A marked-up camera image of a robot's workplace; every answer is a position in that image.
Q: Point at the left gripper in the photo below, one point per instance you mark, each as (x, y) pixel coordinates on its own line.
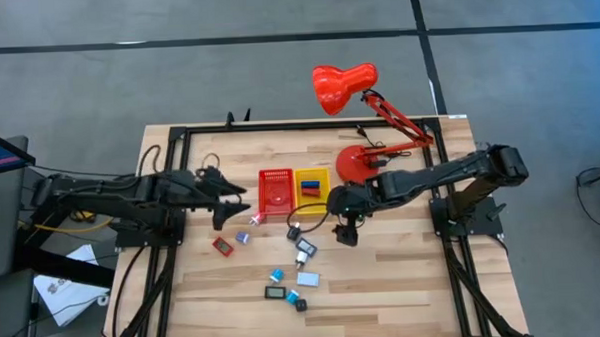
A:
(198, 192)

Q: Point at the black charger with prongs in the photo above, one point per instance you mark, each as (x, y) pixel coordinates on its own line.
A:
(293, 232)

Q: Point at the red desk lamp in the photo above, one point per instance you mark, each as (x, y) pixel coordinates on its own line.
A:
(344, 84)

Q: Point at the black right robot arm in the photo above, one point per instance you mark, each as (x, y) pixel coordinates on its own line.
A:
(430, 176)

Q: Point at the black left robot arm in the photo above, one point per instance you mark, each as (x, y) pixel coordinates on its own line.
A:
(111, 197)

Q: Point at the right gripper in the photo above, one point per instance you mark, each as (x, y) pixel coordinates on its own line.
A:
(346, 202)

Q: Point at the white black cube piece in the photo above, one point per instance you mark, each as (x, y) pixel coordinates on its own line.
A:
(306, 246)

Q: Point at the black panel meter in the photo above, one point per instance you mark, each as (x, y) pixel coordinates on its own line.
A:
(275, 292)

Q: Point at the black cube charger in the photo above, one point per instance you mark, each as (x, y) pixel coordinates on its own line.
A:
(301, 305)

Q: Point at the red plastic basket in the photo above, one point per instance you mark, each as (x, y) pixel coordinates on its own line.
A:
(276, 194)

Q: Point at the black clamp lever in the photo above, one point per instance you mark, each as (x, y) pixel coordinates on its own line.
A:
(496, 211)

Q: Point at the grey desk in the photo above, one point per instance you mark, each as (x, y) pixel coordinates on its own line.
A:
(2, 224)
(10, 309)

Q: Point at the purple and white charger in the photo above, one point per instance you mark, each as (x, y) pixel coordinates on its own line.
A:
(242, 237)

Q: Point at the white paper sheets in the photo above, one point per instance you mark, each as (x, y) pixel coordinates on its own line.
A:
(67, 297)

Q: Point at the yellow plastic basket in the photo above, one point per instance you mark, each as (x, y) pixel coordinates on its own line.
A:
(311, 205)

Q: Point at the black floor beam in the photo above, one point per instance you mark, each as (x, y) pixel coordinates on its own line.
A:
(68, 269)

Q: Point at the blue and white charger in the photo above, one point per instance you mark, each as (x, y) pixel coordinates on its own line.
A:
(292, 296)
(277, 275)

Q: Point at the black aluminium rig frame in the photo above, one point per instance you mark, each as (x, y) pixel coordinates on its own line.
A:
(278, 126)

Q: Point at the blue panel meter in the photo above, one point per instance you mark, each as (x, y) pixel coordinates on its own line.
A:
(308, 278)
(310, 184)

